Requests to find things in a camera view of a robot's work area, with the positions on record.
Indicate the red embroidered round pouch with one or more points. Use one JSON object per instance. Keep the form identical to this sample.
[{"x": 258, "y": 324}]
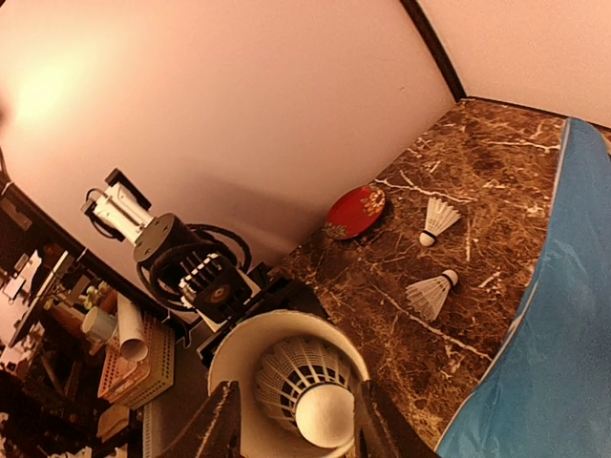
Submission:
[{"x": 355, "y": 212}]

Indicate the black left corner post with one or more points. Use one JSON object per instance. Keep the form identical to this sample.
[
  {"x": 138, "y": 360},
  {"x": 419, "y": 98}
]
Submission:
[{"x": 429, "y": 36}]

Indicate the white shuttlecock tube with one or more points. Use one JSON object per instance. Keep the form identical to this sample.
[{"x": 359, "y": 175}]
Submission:
[{"x": 237, "y": 359}]

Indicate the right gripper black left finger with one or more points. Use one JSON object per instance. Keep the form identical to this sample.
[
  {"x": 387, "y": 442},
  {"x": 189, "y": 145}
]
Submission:
[{"x": 215, "y": 429}]

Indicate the white shuttlecock beside tube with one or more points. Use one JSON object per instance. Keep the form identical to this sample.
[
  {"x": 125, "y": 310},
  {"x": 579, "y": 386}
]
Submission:
[{"x": 428, "y": 296}]

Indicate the orange perforated storage basket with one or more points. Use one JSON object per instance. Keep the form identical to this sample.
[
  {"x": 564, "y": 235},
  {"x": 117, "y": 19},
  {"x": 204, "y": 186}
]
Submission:
[{"x": 135, "y": 384}]

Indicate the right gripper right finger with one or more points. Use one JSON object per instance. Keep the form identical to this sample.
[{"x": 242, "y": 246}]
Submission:
[{"x": 380, "y": 428}]

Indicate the white shuttlecock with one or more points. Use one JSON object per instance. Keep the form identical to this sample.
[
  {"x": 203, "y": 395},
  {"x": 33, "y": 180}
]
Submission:
[
  {"x": 428, "y": 296},
  {"x": 304, "y": 385},
  {"x": 440, "y": 216}
]

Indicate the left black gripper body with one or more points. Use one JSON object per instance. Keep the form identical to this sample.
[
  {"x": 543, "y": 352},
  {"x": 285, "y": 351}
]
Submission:
[{"x": 196, "y": 268}]

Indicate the blue racket bag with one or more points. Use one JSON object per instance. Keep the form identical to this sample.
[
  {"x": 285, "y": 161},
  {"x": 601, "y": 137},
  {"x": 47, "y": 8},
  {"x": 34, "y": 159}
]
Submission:
[{"x": 547, "y": 391}]

